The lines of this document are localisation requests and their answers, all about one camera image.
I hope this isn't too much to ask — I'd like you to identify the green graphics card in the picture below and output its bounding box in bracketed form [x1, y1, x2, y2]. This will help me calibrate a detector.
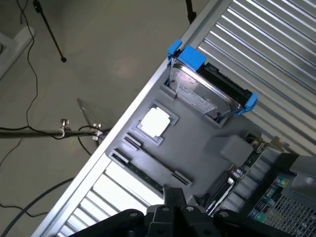
[202, 132, 291, 215]

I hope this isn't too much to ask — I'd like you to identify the silver CPU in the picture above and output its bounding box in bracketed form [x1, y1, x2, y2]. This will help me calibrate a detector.
[140, 107, 172, 139]

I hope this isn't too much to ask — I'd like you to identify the silver pole clamp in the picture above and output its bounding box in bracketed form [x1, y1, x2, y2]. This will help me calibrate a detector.
[58, 118, 71, 139]
[91, 123, 104, 141]

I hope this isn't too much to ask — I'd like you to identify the clear acrylic plate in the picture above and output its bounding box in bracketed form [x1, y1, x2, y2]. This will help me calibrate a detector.
[76, 98, 112, 131]

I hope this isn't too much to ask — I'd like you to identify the silver hard disk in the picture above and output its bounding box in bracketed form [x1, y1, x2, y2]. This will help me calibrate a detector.
[167, 58, 247, 119]

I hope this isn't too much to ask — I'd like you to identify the black metal pole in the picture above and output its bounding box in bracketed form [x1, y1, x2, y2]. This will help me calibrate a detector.
[0, 127, 111, 139]

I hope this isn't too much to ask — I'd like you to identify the black tripod leg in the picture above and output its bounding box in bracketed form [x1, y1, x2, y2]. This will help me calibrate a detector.
[33, 0, 68, 63]
[185, 0, 198, 25]

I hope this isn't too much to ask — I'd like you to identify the white desk foot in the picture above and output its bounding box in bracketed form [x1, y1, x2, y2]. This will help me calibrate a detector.
[0, 26, 37, 81]

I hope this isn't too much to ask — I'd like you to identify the looped black cable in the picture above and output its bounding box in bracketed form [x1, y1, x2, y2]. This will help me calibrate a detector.
[78, 125, 109, 156]

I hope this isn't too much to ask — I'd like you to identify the thick grey cable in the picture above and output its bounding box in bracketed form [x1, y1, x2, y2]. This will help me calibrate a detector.
[0, 177, 75, 237]

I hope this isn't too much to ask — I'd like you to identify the thin black cable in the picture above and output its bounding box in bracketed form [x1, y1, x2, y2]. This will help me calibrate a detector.
[16, 0, 39, 129]

